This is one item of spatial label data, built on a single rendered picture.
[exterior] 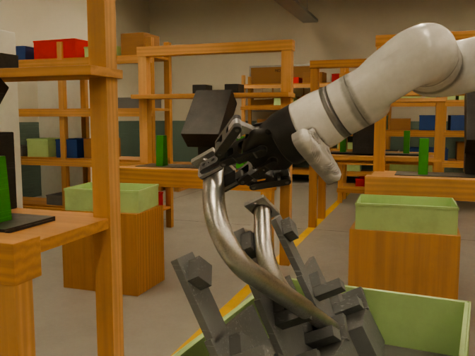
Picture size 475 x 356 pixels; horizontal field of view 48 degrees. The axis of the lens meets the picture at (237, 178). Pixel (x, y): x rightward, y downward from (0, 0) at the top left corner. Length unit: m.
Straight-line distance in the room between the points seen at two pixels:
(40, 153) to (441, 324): 6.15
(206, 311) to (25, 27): 9.01
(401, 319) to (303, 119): 0.65
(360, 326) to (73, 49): 5.88
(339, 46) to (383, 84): 11.01
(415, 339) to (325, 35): 10.72
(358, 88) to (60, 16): 9.82
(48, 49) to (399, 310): 6.08
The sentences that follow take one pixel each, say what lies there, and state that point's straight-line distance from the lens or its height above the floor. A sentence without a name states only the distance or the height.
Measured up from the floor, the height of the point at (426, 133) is 1.09.
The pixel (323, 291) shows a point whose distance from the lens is 1.05.
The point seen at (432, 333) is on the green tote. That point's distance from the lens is 1.22.
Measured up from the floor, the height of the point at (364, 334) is 0.92.
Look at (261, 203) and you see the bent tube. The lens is 0.93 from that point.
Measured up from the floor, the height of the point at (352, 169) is 0.29.
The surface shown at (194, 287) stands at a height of 1.09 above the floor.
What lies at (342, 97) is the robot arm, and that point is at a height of 1.35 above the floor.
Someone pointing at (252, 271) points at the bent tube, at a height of 1.12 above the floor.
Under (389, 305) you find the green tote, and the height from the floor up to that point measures 0.93.
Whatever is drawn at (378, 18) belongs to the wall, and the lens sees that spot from 11.64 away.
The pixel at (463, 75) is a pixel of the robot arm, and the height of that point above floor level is 1.37.
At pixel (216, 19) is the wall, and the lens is 12.47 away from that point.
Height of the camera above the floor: 1.33
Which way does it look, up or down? 6 degrees down
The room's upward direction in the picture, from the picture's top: straight up
